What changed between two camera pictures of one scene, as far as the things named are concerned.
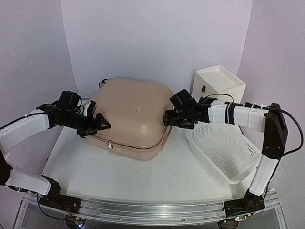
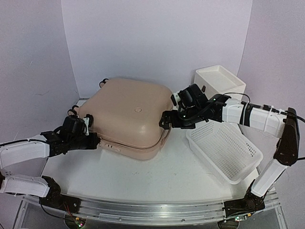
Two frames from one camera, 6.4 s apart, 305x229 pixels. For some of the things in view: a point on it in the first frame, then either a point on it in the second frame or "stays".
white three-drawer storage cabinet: [218, 82] stays
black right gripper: [169, 120] stays
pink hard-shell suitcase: [135, 109] stays
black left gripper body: [80, 125] -> [75, 142]
